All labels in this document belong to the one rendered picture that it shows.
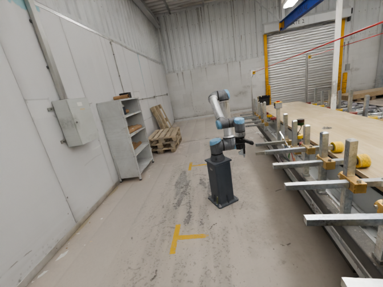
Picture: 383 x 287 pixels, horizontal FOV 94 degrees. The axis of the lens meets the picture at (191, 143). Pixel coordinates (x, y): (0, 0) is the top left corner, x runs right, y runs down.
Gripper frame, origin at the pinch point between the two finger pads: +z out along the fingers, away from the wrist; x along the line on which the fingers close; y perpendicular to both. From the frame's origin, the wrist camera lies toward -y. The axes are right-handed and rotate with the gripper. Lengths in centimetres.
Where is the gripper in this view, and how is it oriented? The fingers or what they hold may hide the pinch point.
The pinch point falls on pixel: (244, 156)
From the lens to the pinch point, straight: 179.0
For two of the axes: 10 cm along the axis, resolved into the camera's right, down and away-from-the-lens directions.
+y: -9.7, 1.1, 1.9
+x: -1.5, 3.1, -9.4
